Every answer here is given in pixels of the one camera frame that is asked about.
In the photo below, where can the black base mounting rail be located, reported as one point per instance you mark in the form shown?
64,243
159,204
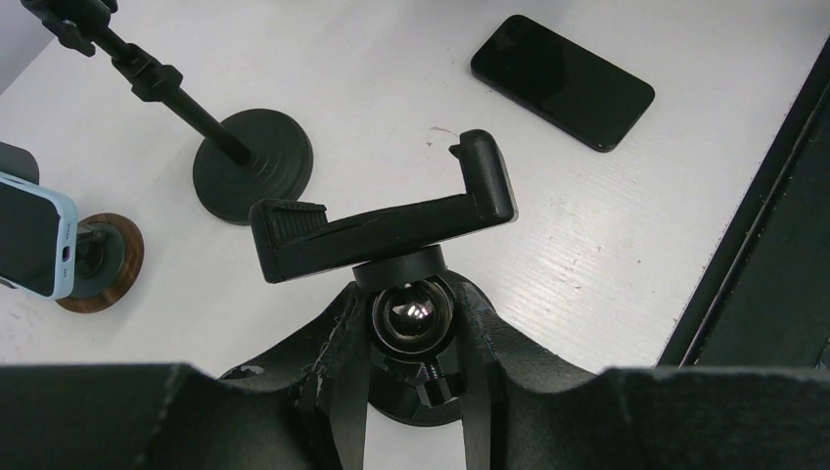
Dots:
764,297

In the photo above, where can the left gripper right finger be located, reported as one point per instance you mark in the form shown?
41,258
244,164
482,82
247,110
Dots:
524,407

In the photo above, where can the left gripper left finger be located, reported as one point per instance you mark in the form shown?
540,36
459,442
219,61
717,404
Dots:
300,405

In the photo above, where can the blue-cased phone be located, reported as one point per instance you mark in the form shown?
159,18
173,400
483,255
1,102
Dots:
38,238

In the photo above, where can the black phone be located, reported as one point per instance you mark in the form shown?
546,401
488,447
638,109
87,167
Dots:
591,99

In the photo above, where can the black round-base phone stand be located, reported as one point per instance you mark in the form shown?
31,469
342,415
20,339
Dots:
253,155

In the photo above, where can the brown-base phone holder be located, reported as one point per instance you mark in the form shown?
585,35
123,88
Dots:
109,250

